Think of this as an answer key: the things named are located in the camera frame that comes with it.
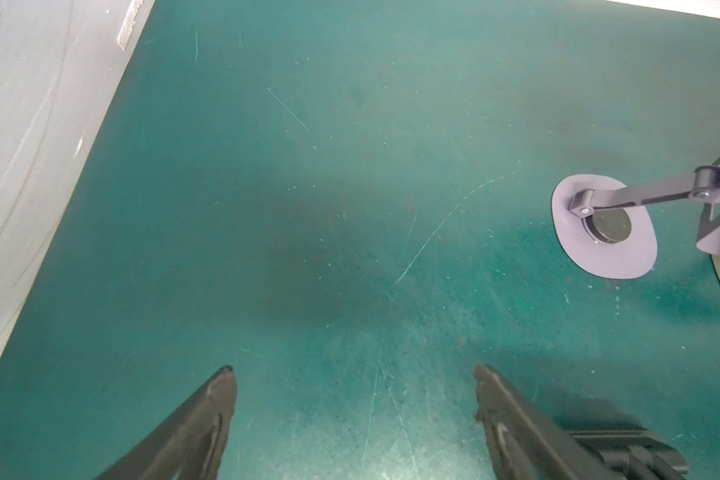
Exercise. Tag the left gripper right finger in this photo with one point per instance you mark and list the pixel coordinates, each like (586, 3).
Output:
(522, 441)

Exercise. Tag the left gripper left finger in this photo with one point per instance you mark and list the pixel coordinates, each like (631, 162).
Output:
(190, 442)

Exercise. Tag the lilac front phone stand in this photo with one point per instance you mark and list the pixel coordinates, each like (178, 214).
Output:
(605, 228)

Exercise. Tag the black phone stand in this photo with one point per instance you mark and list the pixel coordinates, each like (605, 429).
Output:
(633, 453)

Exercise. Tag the green table mat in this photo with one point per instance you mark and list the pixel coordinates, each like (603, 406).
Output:
(348, 202)

